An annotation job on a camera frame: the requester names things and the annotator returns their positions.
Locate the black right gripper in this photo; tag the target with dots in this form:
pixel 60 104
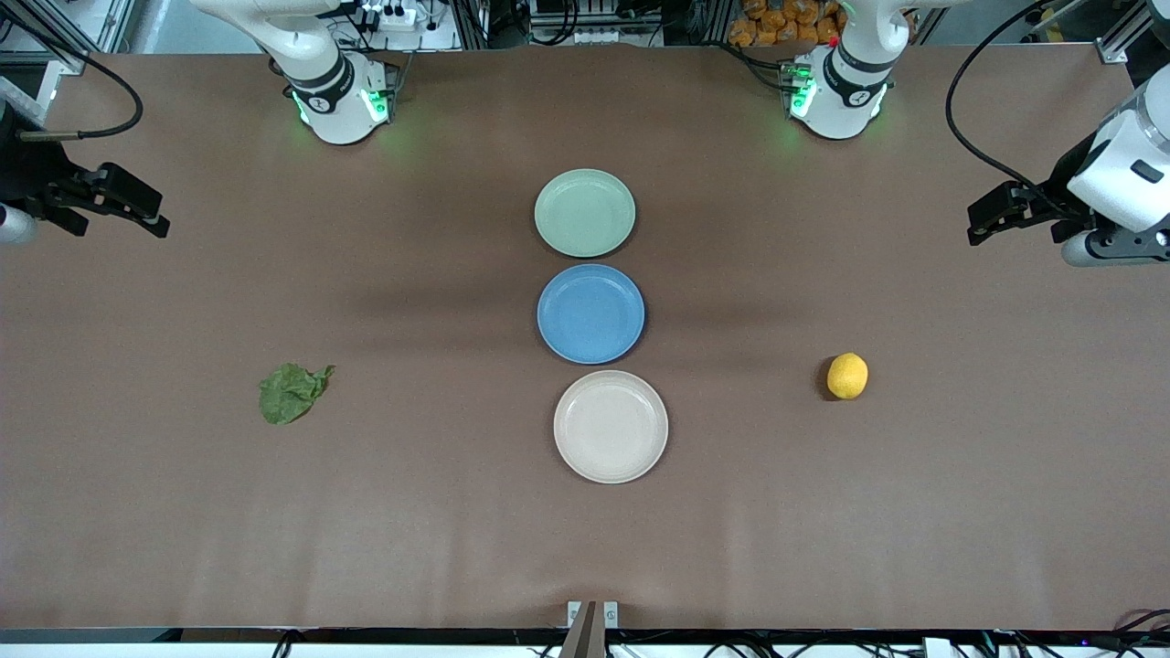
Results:
pixel 20 172

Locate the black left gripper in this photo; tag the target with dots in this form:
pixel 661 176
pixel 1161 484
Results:
pixel 1060 184

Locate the yellow lemon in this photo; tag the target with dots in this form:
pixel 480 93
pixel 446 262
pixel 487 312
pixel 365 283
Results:
pixel 847 376

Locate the green lettuce leaf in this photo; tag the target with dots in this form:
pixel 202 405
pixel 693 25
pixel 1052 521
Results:
pixel 288 395

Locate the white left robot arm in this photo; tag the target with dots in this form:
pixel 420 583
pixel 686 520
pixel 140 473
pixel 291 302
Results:
pixel 845 100

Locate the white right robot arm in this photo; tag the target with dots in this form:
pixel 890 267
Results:
pixel 338 110

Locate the bag of orange snacks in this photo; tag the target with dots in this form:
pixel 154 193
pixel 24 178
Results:
pixel 777 23

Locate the white power strip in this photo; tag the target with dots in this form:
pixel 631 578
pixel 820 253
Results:
pixel 393 14

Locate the black equipment rack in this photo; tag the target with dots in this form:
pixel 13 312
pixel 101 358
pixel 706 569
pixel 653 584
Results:
pixel 640 18

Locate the pale green plate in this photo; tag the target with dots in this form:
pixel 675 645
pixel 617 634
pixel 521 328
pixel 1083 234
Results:
pixel 585 213

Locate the blue plate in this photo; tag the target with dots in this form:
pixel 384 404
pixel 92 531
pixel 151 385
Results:
pixel 590 314

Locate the beige plate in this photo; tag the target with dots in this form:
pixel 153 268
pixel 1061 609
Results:
pixel 611 427

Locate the aluminium frame corner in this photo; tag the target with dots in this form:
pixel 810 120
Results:
pixel 73 62
pixel 1111 50

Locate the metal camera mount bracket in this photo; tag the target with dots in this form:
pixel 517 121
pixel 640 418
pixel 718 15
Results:
pixel 585 631

